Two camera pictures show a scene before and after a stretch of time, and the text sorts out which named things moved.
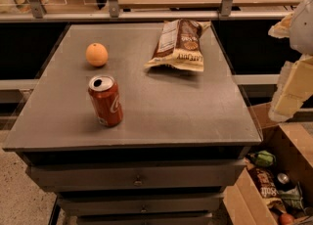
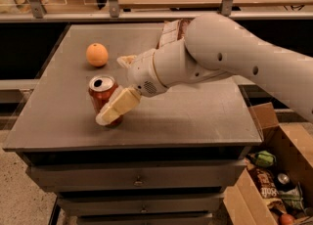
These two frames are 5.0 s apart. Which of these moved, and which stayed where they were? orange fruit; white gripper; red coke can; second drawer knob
Moved: white gripper
Stayed: orange fruit; red coke can; second drawer knob
